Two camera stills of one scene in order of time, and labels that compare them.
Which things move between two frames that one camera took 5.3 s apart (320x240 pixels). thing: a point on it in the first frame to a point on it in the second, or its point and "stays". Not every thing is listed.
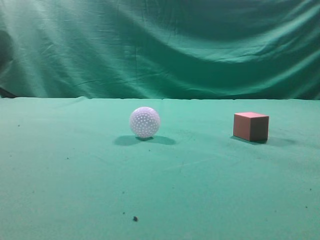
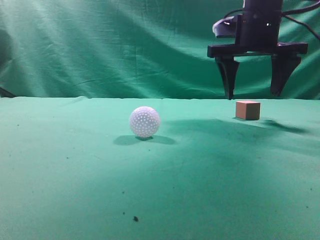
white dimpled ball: x=144 y=122 stays
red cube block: x=251 y=126 to x=247 y=110
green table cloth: x=71 y=168 stays
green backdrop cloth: x=173 y=49 stays
